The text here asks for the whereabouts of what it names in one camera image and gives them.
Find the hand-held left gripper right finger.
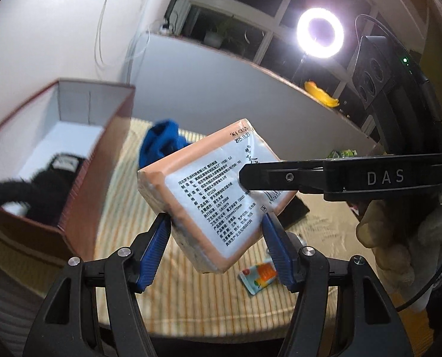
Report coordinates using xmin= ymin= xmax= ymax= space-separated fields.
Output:
xmin=262 ymin=213 xmax=407 ymax=357

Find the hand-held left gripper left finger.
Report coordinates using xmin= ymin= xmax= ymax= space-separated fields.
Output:
xmin=22 ymin=214 xmax=171 ymax=357

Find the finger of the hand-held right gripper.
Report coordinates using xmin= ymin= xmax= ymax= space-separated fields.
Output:
xmin=239 ymin=159 xmax=326 ymax=195

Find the colourful snack packet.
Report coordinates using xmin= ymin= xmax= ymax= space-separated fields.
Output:
xmin=238 ymin=262 xmax=279 ymax=297

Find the small black cloth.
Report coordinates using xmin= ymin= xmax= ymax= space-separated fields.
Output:
xmin=276 ymin=192 xmax=311 ymax=230

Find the peach tissue pack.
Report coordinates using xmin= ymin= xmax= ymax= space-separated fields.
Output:
xmin=137 ymin=118 xmax=299 ymax=273

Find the blue cloth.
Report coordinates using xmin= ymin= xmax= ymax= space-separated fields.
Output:
xmin=138 ymin=119 xmax=192 ymax=170

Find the red-brown cardboard box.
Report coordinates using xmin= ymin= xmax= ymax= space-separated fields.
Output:
xmin=0 ymin=78 xmax=137 ymax=266

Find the person's right hand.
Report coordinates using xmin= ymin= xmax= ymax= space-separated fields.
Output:
xmin=356 ymin=192 xmax=442 ymax=312

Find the striped beige blanket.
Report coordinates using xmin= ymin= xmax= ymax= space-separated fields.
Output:
xmin=94 ymin=118 xmax=360 ymax=340

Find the green packet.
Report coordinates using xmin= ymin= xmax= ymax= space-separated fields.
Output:
xmin=327 ymin=149 xmax=357 ymax=160

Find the yellow object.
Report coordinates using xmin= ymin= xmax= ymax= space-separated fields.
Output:
xmin=304 ymin=80 xmax=341 ymax=108

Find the black fuzzy garment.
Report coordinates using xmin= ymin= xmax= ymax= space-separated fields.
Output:
xmin=0 ymin=152 xmax=86 ymax=227

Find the potted plant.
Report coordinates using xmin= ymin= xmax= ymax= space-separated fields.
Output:
xmin=203 ymin=18 xmax=238 ymax=50

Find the ring light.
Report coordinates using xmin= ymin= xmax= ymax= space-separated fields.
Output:
xmin=296 ymin=7 xmax=345 ymax=59

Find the black cable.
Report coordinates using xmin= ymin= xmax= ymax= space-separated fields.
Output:
xmin=395 ymin=231 xmax=442 ymax=311

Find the white window frame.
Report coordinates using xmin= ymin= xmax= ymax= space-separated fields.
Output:
xmin=164 ymin=0 xmax=430 ymax=95

